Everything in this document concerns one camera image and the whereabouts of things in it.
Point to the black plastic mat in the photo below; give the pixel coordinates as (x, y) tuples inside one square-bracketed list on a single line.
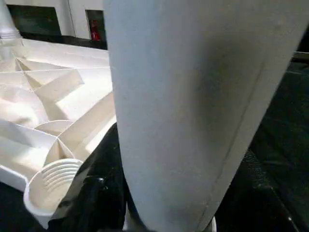
[(285, 135)]

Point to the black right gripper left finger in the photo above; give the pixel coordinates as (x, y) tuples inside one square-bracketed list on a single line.
[(94, 193)]

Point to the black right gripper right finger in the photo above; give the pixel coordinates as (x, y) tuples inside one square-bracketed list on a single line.
[(256, 203)]

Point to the white plastic table top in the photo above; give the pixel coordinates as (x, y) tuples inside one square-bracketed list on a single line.
[(53, 96)]

